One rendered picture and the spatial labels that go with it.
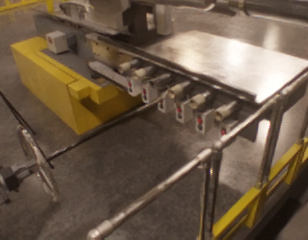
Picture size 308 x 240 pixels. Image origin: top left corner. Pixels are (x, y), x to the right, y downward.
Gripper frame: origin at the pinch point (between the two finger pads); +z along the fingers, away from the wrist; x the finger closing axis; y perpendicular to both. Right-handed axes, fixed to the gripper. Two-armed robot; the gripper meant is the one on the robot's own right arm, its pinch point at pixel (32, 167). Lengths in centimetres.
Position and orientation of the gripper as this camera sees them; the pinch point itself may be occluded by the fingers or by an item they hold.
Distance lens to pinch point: 135.9
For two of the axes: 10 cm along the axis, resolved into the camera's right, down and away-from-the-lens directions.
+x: -1.8, 6.3, 7.6
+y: -6.3, -6.7, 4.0
